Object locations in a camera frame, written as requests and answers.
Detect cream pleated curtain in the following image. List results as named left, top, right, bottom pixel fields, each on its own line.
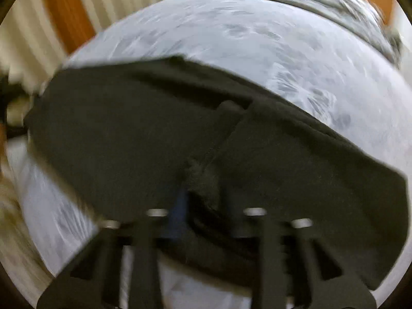
left=0, top=0, right=184, bottom=86

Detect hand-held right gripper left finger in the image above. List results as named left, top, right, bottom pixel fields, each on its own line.
left=36, top=189, right=191, bottom=309

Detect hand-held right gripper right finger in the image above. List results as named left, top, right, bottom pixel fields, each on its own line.
left=222, top=208, right=378, bottom=309

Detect black pants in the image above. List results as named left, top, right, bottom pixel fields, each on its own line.
left=24, top=55, right=410, bottom=292

